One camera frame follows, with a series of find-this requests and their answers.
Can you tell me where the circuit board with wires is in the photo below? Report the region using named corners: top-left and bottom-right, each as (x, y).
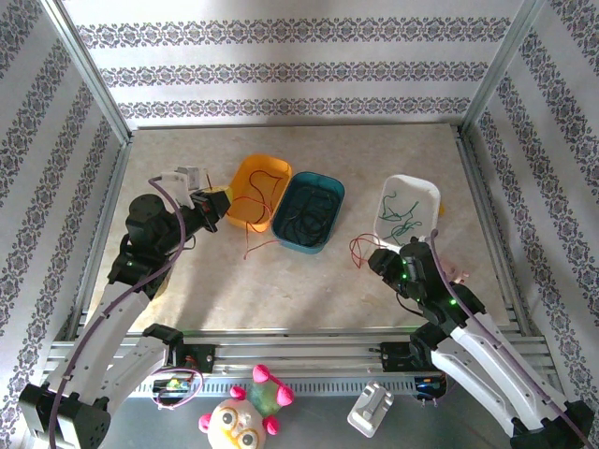
top-left (152, 367), bottom-right (206, 412)
top-left (414, 373), bottom-right (446, 401)

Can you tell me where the aluminium side rail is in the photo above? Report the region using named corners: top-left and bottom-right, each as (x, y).
top-left (453, 128), bottom-right (533, 336)
top-left (69, 139), bottom-right (135, 340)

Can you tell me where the plush toy with pink feet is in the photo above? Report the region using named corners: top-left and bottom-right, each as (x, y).
top-left (197, 363), bottom-right (297, 449)

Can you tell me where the white plastic bracket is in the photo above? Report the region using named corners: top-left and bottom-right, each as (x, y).
top-left (346, 380), bottom-right (395, 439)

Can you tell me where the thin green cable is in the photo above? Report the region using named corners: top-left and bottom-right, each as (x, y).
top-left (386, 221), bottom-right (425, 244)

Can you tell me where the slotted grey cable duct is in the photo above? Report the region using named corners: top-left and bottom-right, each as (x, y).
top-left (125, 379), bottom-right (448, 399)

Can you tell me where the aluminium frame post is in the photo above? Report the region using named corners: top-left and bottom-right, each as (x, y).
top-left (460, 0), bottom-right (553, 139)
top-left (39, 0), bottom-right (133, 146)

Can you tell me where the orange plastic tub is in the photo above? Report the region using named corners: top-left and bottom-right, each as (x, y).
top-left (225, 153), bottom-right (294, 233)

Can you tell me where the teal plastic tub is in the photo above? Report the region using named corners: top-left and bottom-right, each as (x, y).
top-left (270, 171), bottom-right (346, 255)

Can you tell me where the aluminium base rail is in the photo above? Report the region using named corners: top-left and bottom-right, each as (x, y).
top-left (49, 326), bottom-right (551, 383)

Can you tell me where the white plastic tub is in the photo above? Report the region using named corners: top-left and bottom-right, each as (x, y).
top-left (373, 174), bottom-right (442, 245)

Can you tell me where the thin black cable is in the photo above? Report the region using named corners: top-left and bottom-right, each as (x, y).
top-left (283, 210), bottom-right (329, 248)
top-left (290, 183), bottom-right (341, 212)
top-left (297, 195), bottom-right (329, 236)

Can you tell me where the thin red cable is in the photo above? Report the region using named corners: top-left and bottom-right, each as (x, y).
top-left (205, 169), bottom-right (286, 225)
top-left (349, 233), bottom-right (392, 270)
top-left (242, 219), bottom-right (281, 261)

